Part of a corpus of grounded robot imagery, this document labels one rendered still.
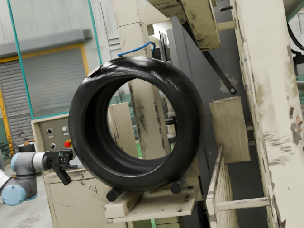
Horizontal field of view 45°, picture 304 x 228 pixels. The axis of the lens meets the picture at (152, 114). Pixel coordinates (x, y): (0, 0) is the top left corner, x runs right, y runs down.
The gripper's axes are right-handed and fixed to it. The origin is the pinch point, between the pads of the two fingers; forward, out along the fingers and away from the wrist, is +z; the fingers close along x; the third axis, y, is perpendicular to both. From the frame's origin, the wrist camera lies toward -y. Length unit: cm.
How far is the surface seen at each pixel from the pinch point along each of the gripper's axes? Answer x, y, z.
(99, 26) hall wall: 881, 211, -318
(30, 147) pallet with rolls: 538, -85, -366
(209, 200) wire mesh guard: -60, 5, 59
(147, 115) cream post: 26.7, 19.3, 22.7
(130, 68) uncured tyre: -12, 42, 27
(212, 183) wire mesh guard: -45, 5, 59
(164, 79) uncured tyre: -12, 37, 40
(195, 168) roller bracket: 24, -8, 46
